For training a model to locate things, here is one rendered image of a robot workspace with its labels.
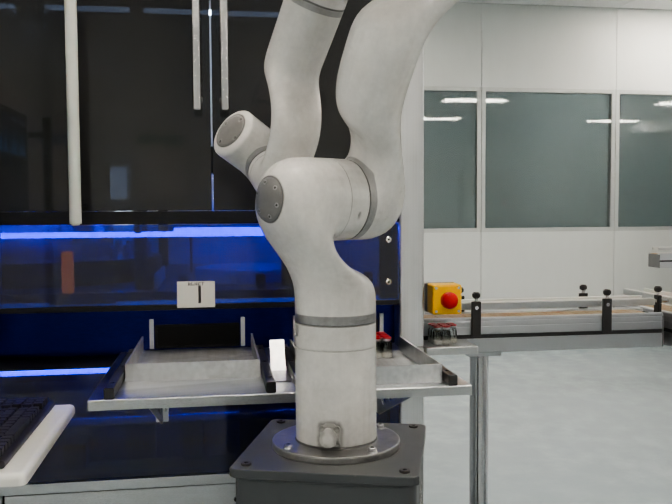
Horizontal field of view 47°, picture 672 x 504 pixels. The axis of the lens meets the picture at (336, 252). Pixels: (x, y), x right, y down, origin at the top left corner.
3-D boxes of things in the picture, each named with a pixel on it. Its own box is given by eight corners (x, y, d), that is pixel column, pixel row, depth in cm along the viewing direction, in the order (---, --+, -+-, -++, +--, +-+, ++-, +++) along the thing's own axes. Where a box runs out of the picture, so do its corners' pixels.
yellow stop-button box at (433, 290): (424, 311, 192) (424, 282, 192) (453, 310, 193) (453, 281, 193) (433, 315, 185) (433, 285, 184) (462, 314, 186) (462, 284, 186)
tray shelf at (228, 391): (120, 359, 183) (120, 351, 183) (410, 350, 194) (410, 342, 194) (86, 411, 136) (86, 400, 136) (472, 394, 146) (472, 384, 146)
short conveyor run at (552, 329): (414, 356, 195) (414, 294, 194) (399, 346, 211) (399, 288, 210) (666, 347, 206) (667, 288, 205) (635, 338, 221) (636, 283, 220)
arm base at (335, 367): (395, 468, 105) (394, 332, 104) (258, 462, 108) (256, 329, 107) (404, 429, 124) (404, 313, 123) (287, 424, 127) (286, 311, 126)
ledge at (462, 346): (412, 345, 200) (412, 338, 200) (460, 344, 202) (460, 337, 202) (426, 355, 186) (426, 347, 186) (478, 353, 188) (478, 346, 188)
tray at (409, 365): (289, 354, 178) (289, 339, 178) (400, 350, 182) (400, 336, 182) (306, 387, 145) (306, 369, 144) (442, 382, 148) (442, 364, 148)
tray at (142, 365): (142, 351, 184) (141, 336, 184) (252, 347, 188) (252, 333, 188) (125, 382, 150) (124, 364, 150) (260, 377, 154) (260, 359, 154)
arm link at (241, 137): (311, 169, 128) (291, 141, 134) (258, 126, 119) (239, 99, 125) (276, 205, 129) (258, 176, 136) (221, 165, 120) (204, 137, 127)
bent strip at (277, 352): (269, 367, 163) (269, 339, 163) (284, 367, 164) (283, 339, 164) (275, 382, 150) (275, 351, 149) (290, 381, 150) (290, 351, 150)
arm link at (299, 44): (374, 34, 110) (301, 214, 124) (330, -5, 121) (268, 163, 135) (319, 19, 105) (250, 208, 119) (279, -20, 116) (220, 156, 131)
